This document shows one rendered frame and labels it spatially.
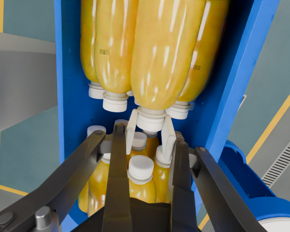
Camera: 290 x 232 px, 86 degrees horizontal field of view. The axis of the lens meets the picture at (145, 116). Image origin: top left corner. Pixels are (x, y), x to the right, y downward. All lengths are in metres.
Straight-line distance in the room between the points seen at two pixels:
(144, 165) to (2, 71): 0.56
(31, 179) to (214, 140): 2.22
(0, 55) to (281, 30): 1.69
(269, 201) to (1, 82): 0.94
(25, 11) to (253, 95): 1.98
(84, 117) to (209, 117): 0.27
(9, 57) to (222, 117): 0.65
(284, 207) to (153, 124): 0.56
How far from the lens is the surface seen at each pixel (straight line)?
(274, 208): 0.67
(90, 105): 0.37
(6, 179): 2.52
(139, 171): 0.24
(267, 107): 1.75
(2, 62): 0.68
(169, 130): 0.17
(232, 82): 0.18
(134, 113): 0.20
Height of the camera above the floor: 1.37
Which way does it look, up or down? 70 degrees down
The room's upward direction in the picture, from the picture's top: 172 degrees counter-clockwise
